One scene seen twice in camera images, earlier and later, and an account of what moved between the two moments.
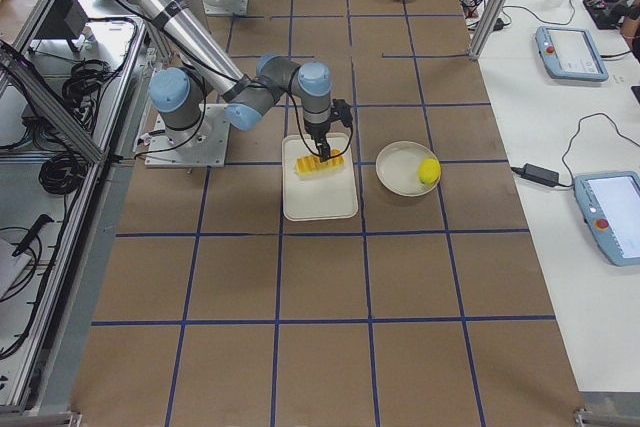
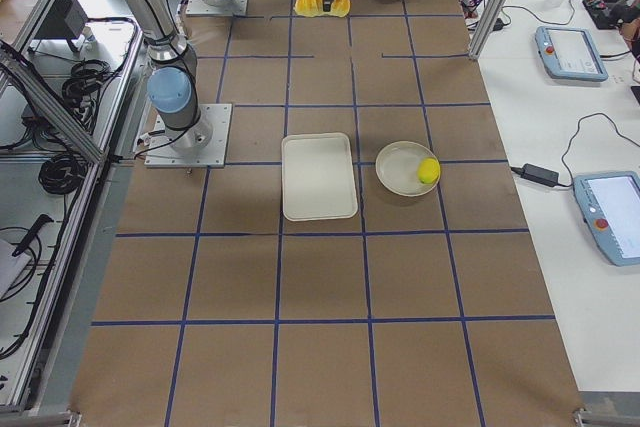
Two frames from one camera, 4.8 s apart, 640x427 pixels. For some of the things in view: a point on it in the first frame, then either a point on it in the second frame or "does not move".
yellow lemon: [429, 171] does not move
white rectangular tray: [331, 194] does not move
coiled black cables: [66, 172] does not move
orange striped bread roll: [313, 164] -> [312, 5]
